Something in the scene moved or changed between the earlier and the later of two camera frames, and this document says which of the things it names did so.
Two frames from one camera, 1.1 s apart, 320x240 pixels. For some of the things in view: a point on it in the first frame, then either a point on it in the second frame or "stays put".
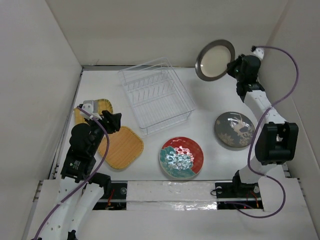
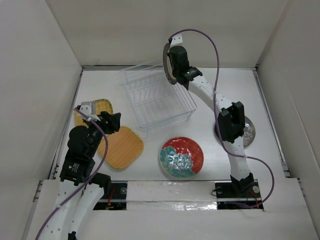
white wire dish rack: x=159 y=99 stays put
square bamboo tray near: x=125 y=146 stays put
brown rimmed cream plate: x=213 y=58 to x=168 y=65
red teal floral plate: x=181 y=157 stays put
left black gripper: x=112 y=119 stays put
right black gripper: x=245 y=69 to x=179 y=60
